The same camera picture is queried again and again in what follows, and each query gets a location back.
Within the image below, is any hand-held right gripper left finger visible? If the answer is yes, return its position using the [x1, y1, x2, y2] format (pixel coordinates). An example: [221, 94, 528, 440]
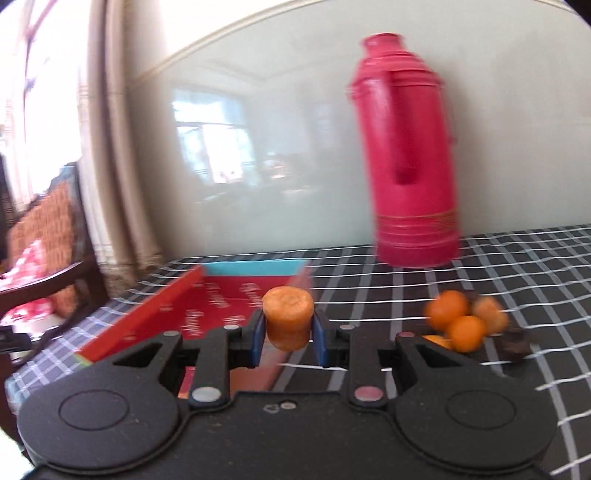
[111, 308, 267, 410]

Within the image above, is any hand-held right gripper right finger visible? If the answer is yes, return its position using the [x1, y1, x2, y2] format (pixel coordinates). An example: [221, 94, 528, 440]
[310, 308, 478, 411]

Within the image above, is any red cardboard box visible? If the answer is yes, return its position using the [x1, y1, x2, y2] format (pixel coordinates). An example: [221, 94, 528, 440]
[74, 259, 311, 401]

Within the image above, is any large orange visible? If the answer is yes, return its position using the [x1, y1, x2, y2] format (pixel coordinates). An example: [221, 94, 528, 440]
[425, 290, 472, 332]

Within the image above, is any dark brown date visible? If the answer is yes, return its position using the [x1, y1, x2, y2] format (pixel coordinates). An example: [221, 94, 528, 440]
[499, 326, 533, 361]

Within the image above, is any pink checkered cloth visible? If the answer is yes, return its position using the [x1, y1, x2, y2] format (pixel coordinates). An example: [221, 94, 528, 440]
[0, 237, 63, 321]

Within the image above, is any wooden sofa with orange cushion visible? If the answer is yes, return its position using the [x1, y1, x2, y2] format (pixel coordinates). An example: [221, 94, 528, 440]
[0, 161, 109, 335]

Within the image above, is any red thermos flask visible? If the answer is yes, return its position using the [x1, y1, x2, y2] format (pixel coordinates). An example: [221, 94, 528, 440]
[346, 32, 462, 269]

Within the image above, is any black checkered tablecloth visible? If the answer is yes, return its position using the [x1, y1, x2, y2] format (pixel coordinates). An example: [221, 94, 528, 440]
[4, 222, 591, 480]

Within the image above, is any beige embroidered curtain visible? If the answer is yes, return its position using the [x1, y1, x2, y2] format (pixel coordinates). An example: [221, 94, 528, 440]
[87, 0, 164, 278]

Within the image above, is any window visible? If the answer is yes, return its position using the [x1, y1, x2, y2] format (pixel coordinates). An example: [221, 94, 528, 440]
[0, 0, 93, 199]

